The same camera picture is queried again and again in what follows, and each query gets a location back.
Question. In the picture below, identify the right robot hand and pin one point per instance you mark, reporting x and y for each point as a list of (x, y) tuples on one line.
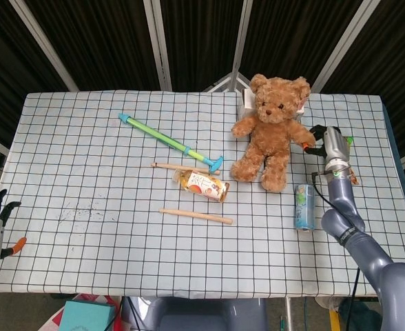
[(337, 145)]

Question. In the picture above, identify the brown teddy bear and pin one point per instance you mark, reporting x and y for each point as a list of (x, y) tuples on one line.
[(271, 134)]

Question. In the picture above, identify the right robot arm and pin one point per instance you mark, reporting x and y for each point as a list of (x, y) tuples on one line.
[(357, 238)]

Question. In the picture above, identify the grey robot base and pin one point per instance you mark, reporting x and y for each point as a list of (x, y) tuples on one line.
[(206, 315)]

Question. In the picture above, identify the green snack bag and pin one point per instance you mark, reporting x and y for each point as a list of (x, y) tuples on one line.
[(354, 177)]

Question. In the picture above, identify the light blue drink can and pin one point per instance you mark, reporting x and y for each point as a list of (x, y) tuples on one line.
[(304, 207)]

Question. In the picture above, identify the white cardboard box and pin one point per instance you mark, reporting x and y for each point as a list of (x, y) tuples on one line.
[(246, 101)]

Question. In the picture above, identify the blue checkered tablecloth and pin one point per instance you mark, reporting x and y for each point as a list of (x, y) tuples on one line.
[(102, 224)]

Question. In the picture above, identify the teal box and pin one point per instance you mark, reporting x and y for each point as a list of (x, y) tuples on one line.
[(85, 315)]

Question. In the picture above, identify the orange tea bottle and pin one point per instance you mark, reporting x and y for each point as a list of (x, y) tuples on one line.
[(204, 186)]

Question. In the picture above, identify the wooden drumstick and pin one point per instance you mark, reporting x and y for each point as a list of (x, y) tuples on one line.
[(195, 216), (168, 166)]

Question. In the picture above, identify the green blue toy water pump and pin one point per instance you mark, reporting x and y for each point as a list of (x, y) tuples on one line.
[(164, 138)]

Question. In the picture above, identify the white metal table leg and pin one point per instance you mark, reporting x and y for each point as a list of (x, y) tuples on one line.
[(287, 313)]

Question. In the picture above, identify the white triangular metal bracket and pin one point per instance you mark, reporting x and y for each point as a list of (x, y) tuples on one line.
[(228, 81)]

